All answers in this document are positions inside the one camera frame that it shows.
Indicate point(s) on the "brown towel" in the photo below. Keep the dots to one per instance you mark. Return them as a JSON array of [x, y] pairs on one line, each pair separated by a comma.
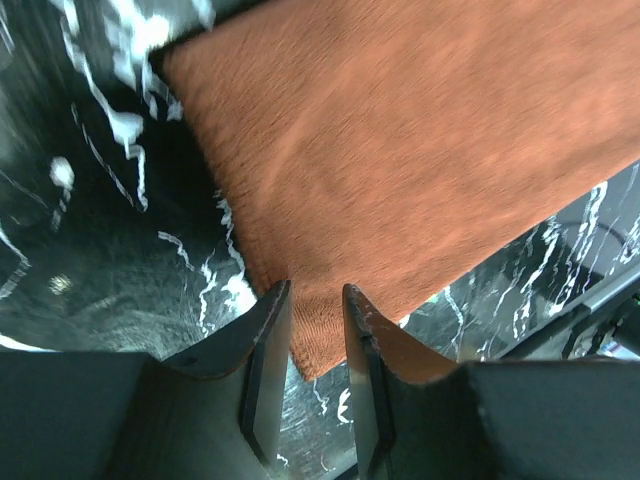
[[395, 145]]

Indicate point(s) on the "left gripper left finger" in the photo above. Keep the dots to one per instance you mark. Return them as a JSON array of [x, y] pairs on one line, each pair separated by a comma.
[[211, 411]]

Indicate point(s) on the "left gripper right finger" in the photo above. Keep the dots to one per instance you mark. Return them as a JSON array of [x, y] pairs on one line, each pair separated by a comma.
[[420, 415]]

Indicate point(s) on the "black marble pattern mat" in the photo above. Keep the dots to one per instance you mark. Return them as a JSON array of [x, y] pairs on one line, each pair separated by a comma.
[[116, 238]]

